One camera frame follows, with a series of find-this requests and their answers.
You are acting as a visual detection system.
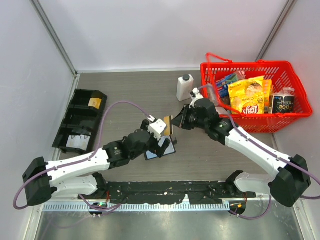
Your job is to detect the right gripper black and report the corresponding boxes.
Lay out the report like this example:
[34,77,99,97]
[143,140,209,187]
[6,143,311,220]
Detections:
[171,103,209,130]

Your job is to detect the red plastic shopping basket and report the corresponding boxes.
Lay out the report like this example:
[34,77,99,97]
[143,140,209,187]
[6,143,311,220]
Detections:
[200,52,313,133]

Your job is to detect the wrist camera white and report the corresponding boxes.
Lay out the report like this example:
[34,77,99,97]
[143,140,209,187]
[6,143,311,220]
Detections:
[147,115,167,140]
[189,87,204,109]

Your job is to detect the orange snack box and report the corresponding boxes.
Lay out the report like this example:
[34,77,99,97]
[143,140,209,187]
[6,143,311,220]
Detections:
[263,79,274,114]

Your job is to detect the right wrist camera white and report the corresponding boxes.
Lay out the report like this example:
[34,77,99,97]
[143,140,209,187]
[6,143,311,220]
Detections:
[189,87,204,109]

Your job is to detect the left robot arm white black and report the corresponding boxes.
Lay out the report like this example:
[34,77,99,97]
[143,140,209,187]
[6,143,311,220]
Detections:
[22,119,171,207]

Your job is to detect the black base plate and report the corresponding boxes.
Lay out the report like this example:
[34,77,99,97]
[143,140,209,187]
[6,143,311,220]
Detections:
[84,181,256,205]

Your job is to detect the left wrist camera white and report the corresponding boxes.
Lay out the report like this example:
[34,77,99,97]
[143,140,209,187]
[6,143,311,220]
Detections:
[147,115,167,140]

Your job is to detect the blue box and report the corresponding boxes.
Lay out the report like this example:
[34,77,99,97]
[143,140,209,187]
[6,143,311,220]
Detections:
[215,78,229,98]

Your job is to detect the black snack package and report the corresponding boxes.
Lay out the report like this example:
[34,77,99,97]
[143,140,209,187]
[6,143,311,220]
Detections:
[269,87,295,114]

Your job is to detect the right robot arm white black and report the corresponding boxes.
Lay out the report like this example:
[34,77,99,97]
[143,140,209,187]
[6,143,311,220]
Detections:
[171,98,311,207]

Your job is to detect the green sponge pack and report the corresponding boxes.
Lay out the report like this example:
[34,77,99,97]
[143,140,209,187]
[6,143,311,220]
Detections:
[224,72,242,83]

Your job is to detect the yellow card in tray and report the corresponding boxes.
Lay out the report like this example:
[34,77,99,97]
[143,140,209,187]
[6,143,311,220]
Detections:
[88,97,102,109]

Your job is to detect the yellow Lays chips bag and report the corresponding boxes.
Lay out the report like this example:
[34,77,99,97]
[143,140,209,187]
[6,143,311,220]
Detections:
[228,76,265,115]

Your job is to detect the black compartment tray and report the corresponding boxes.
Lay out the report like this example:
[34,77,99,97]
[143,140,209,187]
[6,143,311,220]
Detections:
[52,89,108,155]

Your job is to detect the white cards in tray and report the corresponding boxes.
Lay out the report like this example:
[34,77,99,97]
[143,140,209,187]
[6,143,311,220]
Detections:
[66,135,91,151]

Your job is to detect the white cable duct rail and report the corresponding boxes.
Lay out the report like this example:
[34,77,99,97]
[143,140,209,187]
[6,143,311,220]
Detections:
[42,201,230,212]

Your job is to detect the black leather card holder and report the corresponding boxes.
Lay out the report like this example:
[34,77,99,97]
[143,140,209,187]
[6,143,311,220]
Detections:
[144,135,178,161]

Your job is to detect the gold VIP card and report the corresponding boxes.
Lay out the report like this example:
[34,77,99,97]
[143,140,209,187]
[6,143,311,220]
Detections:
[163,115,174,136]

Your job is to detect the white bottle black cap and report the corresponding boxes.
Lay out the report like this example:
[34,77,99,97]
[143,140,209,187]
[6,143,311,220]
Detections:
[176,74,194,102]

